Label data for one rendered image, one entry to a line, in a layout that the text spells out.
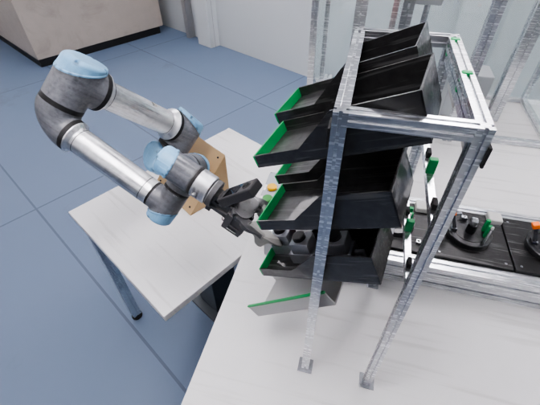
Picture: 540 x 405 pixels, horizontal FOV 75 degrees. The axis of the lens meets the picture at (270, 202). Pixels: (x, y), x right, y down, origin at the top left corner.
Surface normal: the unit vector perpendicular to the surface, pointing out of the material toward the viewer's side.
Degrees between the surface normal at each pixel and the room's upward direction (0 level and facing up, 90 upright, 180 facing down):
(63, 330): 0
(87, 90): 97
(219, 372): 0
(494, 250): 0
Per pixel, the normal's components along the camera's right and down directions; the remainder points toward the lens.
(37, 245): -0.01, -0.73
